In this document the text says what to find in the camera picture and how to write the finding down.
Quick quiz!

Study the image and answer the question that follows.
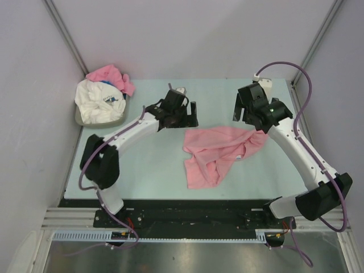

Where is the pink t shirt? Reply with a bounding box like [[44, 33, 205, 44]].
[[86, 64, 135, 97], [183, 126, 268, 189]]

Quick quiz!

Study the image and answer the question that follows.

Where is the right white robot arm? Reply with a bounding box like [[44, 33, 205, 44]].
[[233, 80, 353, 228]]

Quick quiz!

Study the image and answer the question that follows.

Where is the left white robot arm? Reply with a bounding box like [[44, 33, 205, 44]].
[[78, 87, 198, 228]]

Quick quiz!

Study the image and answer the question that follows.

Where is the blue garment in basket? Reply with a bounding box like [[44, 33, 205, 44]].
[[100, 80, 114, 86]]

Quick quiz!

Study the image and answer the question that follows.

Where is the pink t shirt in basket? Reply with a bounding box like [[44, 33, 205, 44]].
[[86, 64, 135, 97]]

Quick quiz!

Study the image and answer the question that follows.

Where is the white t shirt in basket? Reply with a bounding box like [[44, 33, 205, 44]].
[[75, 79, 126, 124]]

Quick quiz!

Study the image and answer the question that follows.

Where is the grey laundry basket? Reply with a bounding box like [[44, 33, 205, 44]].
[[75, 95, 130, 129]]

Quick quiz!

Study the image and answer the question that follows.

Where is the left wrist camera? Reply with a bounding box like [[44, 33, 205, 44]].
[[176, 87, 187, 96]]

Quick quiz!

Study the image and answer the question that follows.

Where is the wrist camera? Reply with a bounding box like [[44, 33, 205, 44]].
[[176, 87, 187, 96], [253, 74, 272, 100]]

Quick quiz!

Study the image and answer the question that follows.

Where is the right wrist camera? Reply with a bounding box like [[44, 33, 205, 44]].
[[253, 74, 272, 100]]

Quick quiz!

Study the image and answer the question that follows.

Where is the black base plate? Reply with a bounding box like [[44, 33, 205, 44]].
[[94, 199, 290, 230]]

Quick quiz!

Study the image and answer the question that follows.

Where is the slotted grey cable duct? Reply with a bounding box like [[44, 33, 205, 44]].
[[52, 230, 284, 243]]

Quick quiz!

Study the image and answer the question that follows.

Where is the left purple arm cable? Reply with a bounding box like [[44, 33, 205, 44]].
[[78, 82, 173, 228]]

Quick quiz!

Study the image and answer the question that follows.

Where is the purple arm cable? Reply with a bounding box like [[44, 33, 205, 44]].
[[255, 61, 349, 233], [78, 82, 173, 228]]

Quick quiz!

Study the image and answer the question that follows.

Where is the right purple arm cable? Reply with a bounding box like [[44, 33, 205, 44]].
[[255, 61, 349, 233]]

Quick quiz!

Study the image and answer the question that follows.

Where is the right corner aluminium post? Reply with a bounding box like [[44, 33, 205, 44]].
[[301, 0, 346, 69]]

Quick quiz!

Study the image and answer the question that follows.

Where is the corner aluminium post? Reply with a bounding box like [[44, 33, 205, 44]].
[[42, 0, 89, 76], [301, 0, 346, 69]]

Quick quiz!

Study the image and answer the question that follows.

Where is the aluminium rail frame right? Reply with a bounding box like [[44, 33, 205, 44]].
[[293, 79, 348, 233]]

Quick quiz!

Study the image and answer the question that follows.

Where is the left corner aluminium post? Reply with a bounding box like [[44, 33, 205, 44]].
[[42, 0, 89, 76]]

